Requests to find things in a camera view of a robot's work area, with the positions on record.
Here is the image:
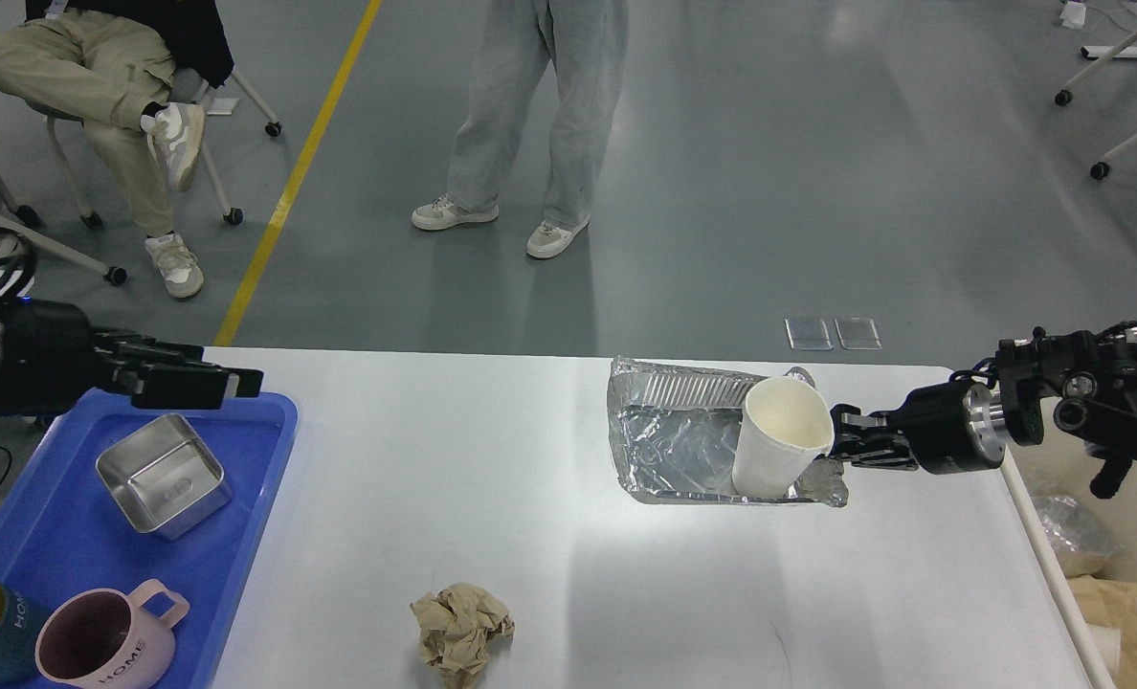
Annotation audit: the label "stainless steel rectangular container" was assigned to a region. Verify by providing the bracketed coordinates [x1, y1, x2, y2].
[96, 413, 233, 541]

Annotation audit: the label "pink mug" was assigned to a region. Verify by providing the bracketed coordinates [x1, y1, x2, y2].
[34, 579, 190, 688]

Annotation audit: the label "seated person khaki trousers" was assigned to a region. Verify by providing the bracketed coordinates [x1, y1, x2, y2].
[0, 0, 236, 300]

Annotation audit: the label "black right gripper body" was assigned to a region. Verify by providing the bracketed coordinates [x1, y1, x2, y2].
[903, 381, 1006, 475]

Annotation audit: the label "crumpled foil in bin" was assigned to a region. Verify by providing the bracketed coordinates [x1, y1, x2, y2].
[1031, 496, 1123, 576]

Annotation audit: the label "white wheeled chair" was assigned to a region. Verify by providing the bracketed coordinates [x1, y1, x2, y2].
[0, 67, 283, 287]

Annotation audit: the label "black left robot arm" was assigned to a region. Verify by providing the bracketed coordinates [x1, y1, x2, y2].
[0, 227, 263, 417]

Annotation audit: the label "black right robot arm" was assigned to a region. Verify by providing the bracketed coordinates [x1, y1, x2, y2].
[828, 319, 1137, 499]

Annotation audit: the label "aluminium foil tray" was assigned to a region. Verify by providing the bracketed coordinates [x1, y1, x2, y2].
[607, 357, 849, 507]

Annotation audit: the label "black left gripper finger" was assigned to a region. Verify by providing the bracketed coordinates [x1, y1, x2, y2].
[96, 330, 205, 367]
[114, 359, 265, 410]

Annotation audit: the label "standing person grey jeans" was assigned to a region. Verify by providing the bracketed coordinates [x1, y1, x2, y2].
[410, 0, 630, 260]

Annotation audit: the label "blue plastic tray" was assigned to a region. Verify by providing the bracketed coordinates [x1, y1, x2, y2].
[0, 389, 298, 688]

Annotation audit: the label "floor plate left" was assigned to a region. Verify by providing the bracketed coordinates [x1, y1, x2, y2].
[785, 317, 833, 350]

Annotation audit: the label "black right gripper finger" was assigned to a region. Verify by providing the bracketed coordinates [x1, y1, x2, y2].
[830, 402, 908, 449]
[832, 445, 919, 471]

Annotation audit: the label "floor plate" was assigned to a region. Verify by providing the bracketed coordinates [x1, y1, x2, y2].
[785, 317, 833, 350]
[833, 317, 882, 350]

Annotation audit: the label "white plastic bin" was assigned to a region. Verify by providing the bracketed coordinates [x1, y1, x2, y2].
[1002, 398, 1137, 688]

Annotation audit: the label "floor plate right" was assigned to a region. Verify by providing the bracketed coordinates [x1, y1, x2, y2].
[833, 317, 882, 350]

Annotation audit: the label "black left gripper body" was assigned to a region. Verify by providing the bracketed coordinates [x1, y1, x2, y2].
[0, 300, 113, 417]

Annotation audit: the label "white paper cup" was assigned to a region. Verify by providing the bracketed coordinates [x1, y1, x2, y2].
[731, 376, 835, 499]

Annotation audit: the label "brown paper in bin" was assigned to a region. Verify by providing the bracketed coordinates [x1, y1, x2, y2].
[1068, 576, 1137, 688]

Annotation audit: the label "brown paper ball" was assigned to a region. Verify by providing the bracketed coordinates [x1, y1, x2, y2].
[410, 583, 516, 688]

